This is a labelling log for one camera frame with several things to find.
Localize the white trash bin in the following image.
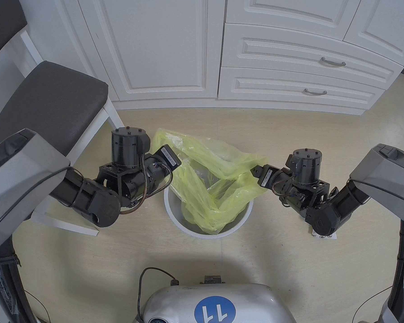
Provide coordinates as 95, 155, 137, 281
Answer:
164, 167, 255, 239

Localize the yellow plastic bag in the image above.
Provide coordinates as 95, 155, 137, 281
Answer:
150, 128, 268, 235

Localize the white printed wrapper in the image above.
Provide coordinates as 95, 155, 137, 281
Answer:
311, 229, 337, 241

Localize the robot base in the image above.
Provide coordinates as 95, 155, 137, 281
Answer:
143, 275, 297, 323

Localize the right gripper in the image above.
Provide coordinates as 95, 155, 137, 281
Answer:
252, 164, 296, 198

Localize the white chair with grey seat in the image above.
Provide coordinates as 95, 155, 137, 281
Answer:
0, 0, 135, 238

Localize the white wardrobe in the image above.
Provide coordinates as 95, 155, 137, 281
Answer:
44, 0, 404, 116

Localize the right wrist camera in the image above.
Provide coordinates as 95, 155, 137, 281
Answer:
284, 153, 299, 173

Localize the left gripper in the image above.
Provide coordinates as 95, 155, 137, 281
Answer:
144, 144, 182, 190

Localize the black cable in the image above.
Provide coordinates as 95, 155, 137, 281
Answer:
352, 287, 397, 323
137, 267, 180, 323
23, 289, 50, 323

